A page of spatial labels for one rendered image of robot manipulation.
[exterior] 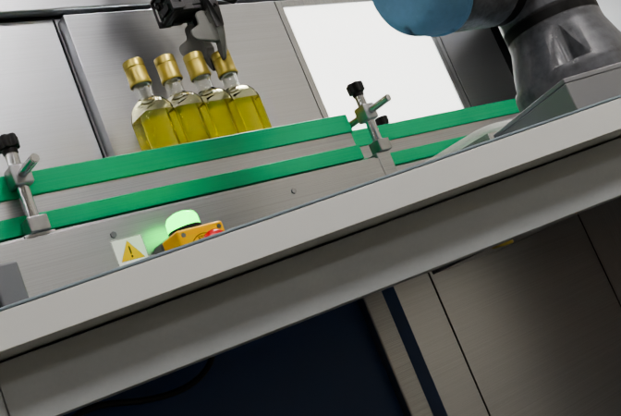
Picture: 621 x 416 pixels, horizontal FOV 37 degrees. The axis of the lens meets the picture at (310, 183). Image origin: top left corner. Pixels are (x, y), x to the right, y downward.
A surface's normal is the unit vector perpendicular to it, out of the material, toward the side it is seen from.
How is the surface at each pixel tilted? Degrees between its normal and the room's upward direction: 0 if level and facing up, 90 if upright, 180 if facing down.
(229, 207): 90
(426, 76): 90
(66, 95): 90
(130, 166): 90
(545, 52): 71
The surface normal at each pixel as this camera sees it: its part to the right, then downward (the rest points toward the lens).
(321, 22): 0.55, -0.38
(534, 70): -0.85, -0.12
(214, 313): 0.25, -0.29
